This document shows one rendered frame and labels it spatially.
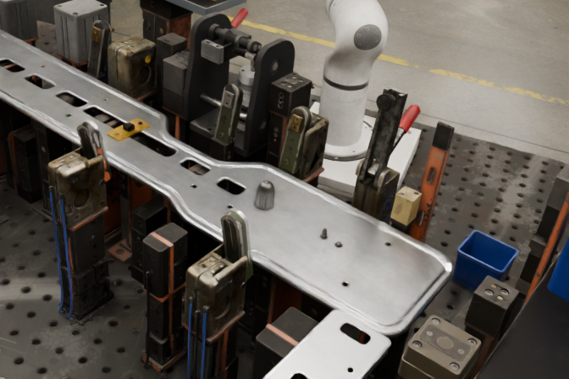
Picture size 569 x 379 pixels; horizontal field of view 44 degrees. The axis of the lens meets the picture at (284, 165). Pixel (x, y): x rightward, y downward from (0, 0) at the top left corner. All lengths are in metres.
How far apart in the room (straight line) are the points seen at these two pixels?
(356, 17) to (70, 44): 0.65
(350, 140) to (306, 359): 0.98
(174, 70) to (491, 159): 0.99
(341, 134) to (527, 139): 1.99
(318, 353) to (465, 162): 1.14
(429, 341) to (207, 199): 0.48
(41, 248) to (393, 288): 0.81
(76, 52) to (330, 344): 0.95
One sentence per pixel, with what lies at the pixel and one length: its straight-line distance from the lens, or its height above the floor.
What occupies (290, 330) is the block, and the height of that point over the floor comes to 0.98.
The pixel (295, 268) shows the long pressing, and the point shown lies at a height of 1.00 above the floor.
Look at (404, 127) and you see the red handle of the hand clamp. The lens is 1.28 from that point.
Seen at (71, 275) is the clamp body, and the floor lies 0.80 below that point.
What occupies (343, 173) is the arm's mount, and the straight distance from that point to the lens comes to 1.81.
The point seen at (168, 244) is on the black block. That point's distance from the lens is 1.16.
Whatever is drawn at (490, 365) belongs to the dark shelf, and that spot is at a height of 1.03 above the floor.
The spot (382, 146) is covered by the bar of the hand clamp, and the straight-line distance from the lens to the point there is 1.23.
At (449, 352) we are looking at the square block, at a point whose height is 1.06.
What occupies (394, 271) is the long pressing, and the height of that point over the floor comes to 1.00.
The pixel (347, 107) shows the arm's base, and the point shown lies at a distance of 1.81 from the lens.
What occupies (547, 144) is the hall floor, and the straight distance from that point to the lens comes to 3.75.
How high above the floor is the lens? 1.75
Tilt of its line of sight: 34 degrees down
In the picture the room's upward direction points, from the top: 7 degrees clockwise
